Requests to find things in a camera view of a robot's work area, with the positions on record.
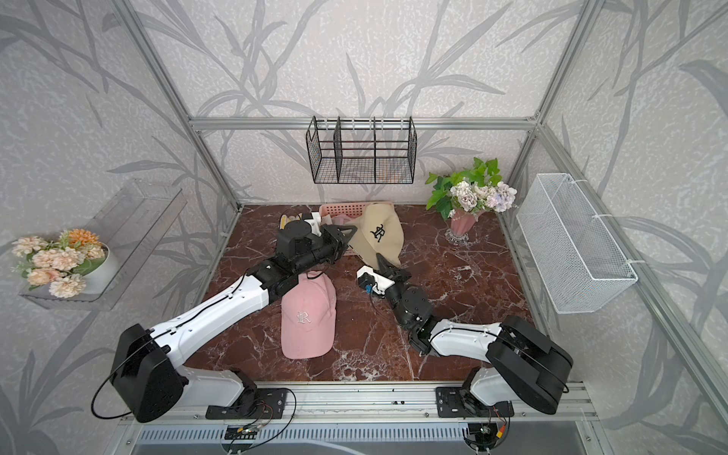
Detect yellow work glove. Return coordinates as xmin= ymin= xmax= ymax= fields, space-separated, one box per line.
xmin=279 ymin=214 xmax=304 ymax=229

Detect beige baseball cap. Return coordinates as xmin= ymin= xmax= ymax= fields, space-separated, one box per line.
xmin=349 ymin=203 xmax=404 ymax=269

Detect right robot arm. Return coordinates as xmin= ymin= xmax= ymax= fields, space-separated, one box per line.
xmin=356 ymin=256 xmax=574 ymax=418

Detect pink vase with flowers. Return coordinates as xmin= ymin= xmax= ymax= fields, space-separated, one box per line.
xmin=426 ymin=157 xmax=518 ymax=244

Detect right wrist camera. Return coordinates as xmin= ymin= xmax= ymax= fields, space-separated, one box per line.
xmin=356 ymin=265 xmax=395 ymax=298

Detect white pot peach flowers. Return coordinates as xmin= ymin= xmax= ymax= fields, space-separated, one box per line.
xmin=11 ymin=229 xmax=121 ymax=300

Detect pink baseball cap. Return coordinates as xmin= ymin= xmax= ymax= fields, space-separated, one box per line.
xmin=331 ymin=213 xmax=356 ymax=227
xmin=281 ymin=274 xmax=337 ymax=359

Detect black wire rack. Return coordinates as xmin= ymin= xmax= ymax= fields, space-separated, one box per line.
xmin=305 ymin=117 xmax=418 ymax=185

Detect clear acrylic shelf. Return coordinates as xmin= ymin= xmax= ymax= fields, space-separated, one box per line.
xmin=20 ymin=178 xmax=187 ymax=311

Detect white mesh wall basket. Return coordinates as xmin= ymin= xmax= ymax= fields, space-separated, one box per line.
xmin=517 ymin=174 xmax=638 ymax=315

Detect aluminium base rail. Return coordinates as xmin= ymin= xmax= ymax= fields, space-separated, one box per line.
xmin=143 ymin=381 xmax=597 ymax=424

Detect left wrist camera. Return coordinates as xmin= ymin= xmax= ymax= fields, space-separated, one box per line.
xmin=301 ymin=212 xmax=322 ymax=236

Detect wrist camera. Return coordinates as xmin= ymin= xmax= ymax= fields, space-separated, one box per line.
xmin=356 ymin=265 xmax=395 ymax=298
xmin=301 ymin=212 xmax=322 ymax=236

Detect pink plastic basket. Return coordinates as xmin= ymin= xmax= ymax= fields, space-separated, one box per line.
xmin=318 ymin=201 xmax=394 ymax=226

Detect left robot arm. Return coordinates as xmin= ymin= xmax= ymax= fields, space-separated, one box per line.
xmin=106 ymin=220 xmax=358 ymax=423

